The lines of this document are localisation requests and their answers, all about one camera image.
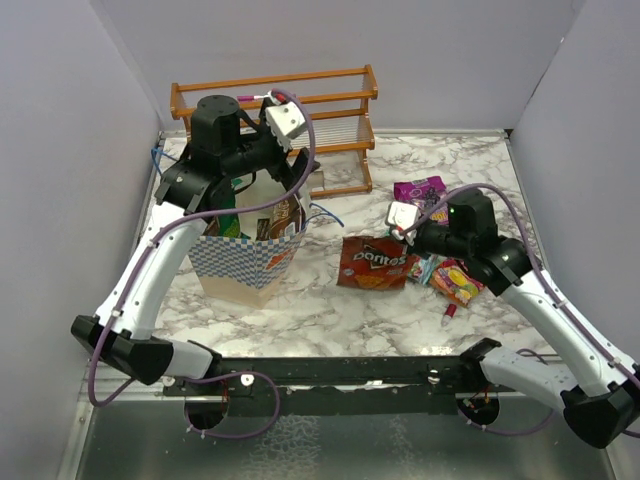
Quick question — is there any orange Fox's fruit candy bag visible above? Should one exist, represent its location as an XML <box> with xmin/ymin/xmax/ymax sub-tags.
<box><xmin>429</xmin><ymin>259</ymin><xmax>485</xmax><ymax>308</ymax></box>

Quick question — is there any blue checkered paper bag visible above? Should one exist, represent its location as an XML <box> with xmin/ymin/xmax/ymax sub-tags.
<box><xmin>188</xmin><ymin>190</ymin><xmax>338</xmax><ymax>308</ymax></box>

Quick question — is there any red Doritos chips bag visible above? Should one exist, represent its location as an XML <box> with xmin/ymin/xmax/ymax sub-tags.
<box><xmin>337</xmin><ymin>236</ymin><xmax>418</xmax><ymax>291</ymax></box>

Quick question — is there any brown kettle chips bag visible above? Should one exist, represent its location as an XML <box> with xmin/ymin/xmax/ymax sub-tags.
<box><xmin>255</xmin><ymin>195</ymin><xmax>307</xmax><ymax>241</ymax></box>

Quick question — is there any pink marker pen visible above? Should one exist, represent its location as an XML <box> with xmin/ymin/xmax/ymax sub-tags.
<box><xmin>236</xmin><ymin>94</ymin><xmax>269</xmax><ymax>103</ymax></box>

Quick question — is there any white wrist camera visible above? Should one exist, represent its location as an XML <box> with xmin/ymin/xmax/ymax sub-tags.
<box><xmin>385</xmin><ymin>201</ymin><xmax>420</xmax><ymax>246</ymax></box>
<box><xmin>264</xmin><ymin>90</ymin><xmax>310</xmax><ymax>151</ymax></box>

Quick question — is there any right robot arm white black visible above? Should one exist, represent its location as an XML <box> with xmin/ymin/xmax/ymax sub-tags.
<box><xmin>399</xmin><ymin>183</ymin><xmax>639</xmax><ymax>449</ymax></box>

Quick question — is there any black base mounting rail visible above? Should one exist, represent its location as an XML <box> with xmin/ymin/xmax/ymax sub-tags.
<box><xmin>163</xmin><ymin>346</ymin><xmax>489</xmax><ymax>417</ymax></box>

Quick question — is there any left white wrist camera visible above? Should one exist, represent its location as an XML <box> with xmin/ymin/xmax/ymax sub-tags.
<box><xmin>264</xmin><ymin>90</ymin><xmax>310</xmax><ymax>151</ymax></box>

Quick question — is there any purple snack packet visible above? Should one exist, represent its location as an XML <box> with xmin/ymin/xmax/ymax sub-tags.
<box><xmin>393</xmin><ymin>176</ymin><xmax>447</xmax><ymax>214</ymax></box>

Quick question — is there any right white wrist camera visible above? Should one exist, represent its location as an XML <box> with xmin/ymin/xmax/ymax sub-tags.
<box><xmin>385</xmin><ymin>201</ymin><xmax>420</xmax><ymax>246</ymax></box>

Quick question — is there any wooden two-tier shelf rack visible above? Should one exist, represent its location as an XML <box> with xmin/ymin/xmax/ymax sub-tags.
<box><xmin>169</xmin><ymin>64</ymin><xmax>379</xmax><ymax>200</ymax></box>

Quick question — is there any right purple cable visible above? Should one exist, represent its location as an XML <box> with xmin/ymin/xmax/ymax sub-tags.
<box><xmin>399</xmin><ymin>183</ymin><xmax>640</xmax><ymax>437</ymax></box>

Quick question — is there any green Real chips bag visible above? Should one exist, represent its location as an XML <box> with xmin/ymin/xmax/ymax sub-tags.
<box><xmin>203</xmin><ymin>214</ymin><xmax>248</xmax><ymax>239</ymax></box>

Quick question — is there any teal Fox's mint candy bag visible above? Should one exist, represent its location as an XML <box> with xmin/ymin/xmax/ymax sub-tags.
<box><xmin>407</xmin><ymin>255</ymin><xmax>445</xmax><ymax>286</ymax></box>

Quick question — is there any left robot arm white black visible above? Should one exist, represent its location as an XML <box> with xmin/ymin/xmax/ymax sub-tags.
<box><xmin>71</xmin><ymin>89</ymin><xmax>316</xmax><ymax>395</ymax></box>

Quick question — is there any small red lip balm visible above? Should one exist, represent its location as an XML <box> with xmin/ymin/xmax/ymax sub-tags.
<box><xmin>441</xmin><ymin>303</ymin><xmax>457</xmax><ymax>327</ymax></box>

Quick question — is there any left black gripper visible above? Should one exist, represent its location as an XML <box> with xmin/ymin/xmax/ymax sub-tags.
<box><xmin>223</xmin><ymin>100</ymin><xmax>321</xmax><ymax>189</ymax></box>

